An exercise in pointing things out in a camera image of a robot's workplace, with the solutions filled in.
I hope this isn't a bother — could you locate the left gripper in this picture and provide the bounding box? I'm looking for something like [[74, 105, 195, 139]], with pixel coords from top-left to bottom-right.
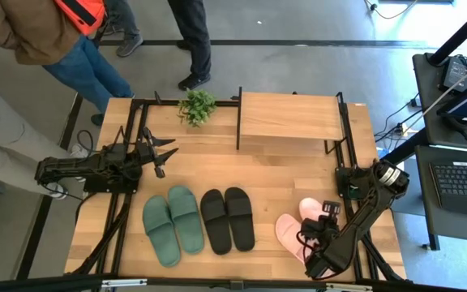
[[135, 127, 180, 180]]

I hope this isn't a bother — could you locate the pink slide sandal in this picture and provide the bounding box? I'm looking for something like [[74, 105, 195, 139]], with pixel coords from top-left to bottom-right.
[[298, 197, 330, 222], [274, 213, 311, 264]]

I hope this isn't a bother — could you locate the green slide sandal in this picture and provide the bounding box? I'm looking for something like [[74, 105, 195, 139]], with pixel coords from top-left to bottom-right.
[[167, 185, 205, 256], [142, 195, 182, 268]]

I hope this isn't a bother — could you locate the black slide sandal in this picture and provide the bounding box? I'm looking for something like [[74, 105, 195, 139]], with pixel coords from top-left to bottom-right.
[[199, 188, 233, 256], [224, 186, 256, 252]]

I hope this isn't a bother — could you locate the wooden shoe rack shelf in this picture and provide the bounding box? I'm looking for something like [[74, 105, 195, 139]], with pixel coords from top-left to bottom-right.
[[69, 89, 409, 285]]

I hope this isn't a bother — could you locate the green potted plant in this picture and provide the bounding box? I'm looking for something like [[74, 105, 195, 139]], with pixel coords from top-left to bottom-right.
[[176, 88, 218, 129]]

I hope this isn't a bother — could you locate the black side desk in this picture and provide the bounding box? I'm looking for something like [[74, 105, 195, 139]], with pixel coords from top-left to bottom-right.
[[414, 144, 467, 251], [412, 52, 467, 148]]

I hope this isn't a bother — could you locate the person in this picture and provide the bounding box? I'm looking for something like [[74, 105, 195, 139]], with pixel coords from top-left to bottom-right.
[[102, 0, 144, 58], [166, 0, 213, 92], [0, 0, 135, 127], [0, 72, 91, 202]]

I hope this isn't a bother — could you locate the white power strip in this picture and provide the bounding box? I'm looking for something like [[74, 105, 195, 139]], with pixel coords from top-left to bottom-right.
[[395, 123, 415, 137]]

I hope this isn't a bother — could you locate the black laptop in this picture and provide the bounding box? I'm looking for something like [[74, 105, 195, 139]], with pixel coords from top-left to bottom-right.
[[428, 161, 467, 219]]

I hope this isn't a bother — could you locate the orange backpack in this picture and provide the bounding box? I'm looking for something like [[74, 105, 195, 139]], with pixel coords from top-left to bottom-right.
[[53, 0, 109, 37]]

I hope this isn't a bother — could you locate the black horizontal rig beam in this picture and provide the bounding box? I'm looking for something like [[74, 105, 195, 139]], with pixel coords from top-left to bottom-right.
[[0, 273, 467, 292]]

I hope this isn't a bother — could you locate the black power adapter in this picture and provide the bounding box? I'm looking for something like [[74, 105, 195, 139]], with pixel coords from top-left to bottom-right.
[[443, 55, 467, 91]]

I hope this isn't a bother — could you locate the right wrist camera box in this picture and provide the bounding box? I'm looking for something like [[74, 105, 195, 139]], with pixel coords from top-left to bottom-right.
[[322, 200, 342, 218]]

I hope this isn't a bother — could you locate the wooden shelf with black frame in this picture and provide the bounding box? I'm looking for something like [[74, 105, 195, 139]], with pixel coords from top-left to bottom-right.
[[235, 85, 350, 156]]

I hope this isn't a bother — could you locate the black rig post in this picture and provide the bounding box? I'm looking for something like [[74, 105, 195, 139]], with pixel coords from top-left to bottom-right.
[[381, 127, 431, 165], [426, 0, 467, 68]]

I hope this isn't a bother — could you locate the white cord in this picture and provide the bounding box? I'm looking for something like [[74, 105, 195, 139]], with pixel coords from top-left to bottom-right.
[[403, 54, 467, 137]]

